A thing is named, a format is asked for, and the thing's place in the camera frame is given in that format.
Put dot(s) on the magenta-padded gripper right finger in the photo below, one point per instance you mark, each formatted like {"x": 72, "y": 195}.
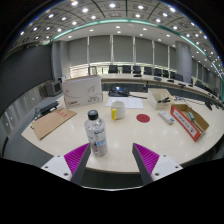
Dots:
{"x": 160, "y": 165}

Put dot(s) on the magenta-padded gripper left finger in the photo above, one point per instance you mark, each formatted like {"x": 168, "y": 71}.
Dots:
{"x": 63, "y": 165}

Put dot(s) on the clear black-capped water bottle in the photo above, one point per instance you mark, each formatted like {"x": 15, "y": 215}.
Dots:
{"x": 96, "y": 136}

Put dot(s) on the flat brown cardboard sheet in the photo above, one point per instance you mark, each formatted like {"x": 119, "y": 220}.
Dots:
{"x": 53, "y": 122}

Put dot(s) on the brown cardboard box red side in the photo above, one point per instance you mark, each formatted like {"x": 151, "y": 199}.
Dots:
{"x": 186, "y": 125}

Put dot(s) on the white remote control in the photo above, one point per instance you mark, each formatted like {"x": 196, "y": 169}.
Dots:
{"x": 166, "y": 117}

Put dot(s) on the flat round red coaster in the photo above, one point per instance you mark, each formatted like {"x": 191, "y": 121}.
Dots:
{"x": 143, "y": 118}

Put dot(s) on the green board eraser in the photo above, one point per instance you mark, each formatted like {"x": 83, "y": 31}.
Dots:
{"x": 191, "y": 116}

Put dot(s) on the black electronic device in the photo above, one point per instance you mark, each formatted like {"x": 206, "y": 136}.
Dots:
{"x": 48, "y": 108}

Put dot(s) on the black marker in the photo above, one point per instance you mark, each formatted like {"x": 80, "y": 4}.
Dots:
{"x": 164, "y": 100}

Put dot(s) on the beige compartment organizer box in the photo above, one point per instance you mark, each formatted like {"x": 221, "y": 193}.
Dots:
{"x": 155, "y": 100}

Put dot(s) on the white printed paper sheet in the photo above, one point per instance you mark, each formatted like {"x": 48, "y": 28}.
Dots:
{"x": 133, "y": 103}

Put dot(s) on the large white cardboard box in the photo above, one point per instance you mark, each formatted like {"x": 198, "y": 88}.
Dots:
{"x": 81, "y": 91}

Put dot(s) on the grey box monitor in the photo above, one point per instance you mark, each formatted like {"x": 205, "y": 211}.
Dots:
{"x": 53, "y": 89}

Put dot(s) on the black desk microphone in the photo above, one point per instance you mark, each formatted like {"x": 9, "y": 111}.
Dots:
{"x": 208, "y": 105}

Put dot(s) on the long curved conference desk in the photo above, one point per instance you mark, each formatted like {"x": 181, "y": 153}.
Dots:
{"x": 140, "y": 80}

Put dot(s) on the row of black office chairs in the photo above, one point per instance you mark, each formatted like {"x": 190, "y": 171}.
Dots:
{"x": 137, "y": 69}

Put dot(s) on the round ceiling lights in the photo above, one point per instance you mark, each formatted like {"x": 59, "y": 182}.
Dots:
{"x": 112, "y": 5}

